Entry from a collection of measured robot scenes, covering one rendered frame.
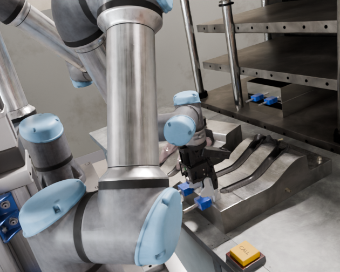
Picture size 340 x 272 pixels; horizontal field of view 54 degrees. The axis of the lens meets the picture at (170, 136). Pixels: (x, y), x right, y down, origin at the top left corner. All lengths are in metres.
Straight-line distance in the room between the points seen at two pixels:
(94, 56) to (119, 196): 0.34
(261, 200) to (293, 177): 0.15
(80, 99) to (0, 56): 2.48
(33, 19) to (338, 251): 1.04
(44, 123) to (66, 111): 2.55
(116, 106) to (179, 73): 3.30
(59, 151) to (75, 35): 0.44
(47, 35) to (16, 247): 0.57
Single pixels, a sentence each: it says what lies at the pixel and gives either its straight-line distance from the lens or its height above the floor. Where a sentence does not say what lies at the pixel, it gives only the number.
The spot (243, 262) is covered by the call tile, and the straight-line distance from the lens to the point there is 0.99.
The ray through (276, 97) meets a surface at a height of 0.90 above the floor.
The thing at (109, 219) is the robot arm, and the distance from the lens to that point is 0.52.
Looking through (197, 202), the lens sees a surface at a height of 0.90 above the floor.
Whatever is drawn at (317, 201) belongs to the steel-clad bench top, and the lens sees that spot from 1.25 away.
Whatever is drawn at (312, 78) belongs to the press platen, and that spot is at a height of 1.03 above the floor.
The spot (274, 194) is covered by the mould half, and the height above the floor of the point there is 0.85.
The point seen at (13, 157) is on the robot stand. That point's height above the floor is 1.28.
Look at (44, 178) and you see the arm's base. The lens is 1.09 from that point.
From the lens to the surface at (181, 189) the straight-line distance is 1.19.
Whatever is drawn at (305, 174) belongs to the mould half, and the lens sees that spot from 1.28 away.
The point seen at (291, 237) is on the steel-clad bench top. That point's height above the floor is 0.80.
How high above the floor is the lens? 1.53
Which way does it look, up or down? 23 degrees down
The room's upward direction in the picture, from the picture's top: 13 degrees counter-clockwise
